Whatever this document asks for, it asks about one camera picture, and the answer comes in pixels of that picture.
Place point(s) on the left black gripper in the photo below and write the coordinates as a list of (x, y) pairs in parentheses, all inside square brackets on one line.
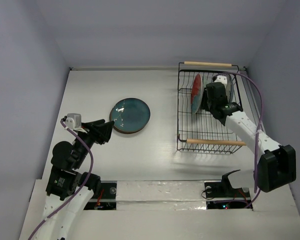
[(101, 130)]

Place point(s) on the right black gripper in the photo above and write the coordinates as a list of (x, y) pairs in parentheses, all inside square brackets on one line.
[(210, 100)]

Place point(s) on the grey deer plate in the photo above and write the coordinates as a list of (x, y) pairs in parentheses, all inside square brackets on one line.
[(128, 128)]

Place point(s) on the dark teal blossom plate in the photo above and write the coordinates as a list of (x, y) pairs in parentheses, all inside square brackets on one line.
[(130, 110)]

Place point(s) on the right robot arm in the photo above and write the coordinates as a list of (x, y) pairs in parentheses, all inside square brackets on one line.
[(275, 164)]

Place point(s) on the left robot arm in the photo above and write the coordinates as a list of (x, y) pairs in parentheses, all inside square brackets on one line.
[(71, 183)]

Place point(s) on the grey tree pattern plate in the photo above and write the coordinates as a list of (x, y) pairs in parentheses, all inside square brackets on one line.
[(229, 89)]

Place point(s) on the red and teal plate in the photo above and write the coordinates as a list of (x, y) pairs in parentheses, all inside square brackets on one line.
[(196, 94)]

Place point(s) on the silver foil strip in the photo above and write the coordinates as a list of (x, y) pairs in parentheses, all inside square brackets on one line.
[(160, 196)]

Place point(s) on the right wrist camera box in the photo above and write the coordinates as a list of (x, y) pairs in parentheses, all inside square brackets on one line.
[(221, 79)]

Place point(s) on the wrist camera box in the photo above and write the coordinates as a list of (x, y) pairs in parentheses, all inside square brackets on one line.
[(221, 79), (73, 121)]

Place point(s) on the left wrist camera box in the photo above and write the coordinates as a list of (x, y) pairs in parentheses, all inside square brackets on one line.
[(73, 121)]

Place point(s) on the black wire dish rack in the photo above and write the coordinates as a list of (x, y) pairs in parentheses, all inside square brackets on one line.
[(201, 132)]

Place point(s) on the aluminium rail right side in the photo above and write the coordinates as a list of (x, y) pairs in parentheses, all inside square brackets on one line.
[(251, 154)]

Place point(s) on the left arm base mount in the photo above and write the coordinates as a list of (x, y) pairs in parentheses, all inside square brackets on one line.
[(106, 200)]

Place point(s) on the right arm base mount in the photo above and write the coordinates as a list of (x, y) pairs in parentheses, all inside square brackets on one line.
[(219, 197)]

